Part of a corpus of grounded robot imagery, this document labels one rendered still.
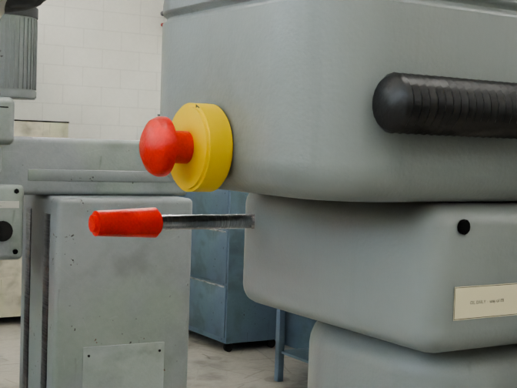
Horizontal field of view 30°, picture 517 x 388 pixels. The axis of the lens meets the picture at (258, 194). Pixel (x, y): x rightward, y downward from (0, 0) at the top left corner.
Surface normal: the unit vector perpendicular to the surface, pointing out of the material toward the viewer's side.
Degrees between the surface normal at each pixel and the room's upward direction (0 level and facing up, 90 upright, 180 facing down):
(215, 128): 64
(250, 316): 90
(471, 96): 74
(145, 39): 90
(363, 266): 90
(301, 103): 90
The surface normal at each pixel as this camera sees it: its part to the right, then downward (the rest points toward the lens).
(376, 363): -0.83, -0.13
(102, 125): 0.53, 0.06
